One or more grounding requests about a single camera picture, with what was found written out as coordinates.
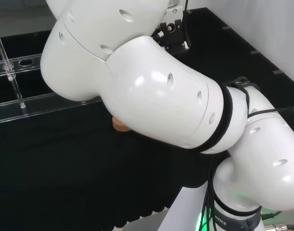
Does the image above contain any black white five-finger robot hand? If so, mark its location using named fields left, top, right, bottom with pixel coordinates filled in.
left=150, top=6, right=192, bottom=55

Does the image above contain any clear acrylic funnel stand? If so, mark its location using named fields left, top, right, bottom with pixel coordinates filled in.
left=0, top=35, right=105, bottom=124

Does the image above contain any black bench cloth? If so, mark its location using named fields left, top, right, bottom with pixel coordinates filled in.
left=0, top=7, right=294, bottom=227

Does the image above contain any cork flask ring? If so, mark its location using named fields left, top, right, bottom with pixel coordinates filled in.
left=112, top=116, right=131, bottom=133

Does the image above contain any black cable bundle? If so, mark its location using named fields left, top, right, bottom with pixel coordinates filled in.
left=199, top=168, right=216, bottom=231

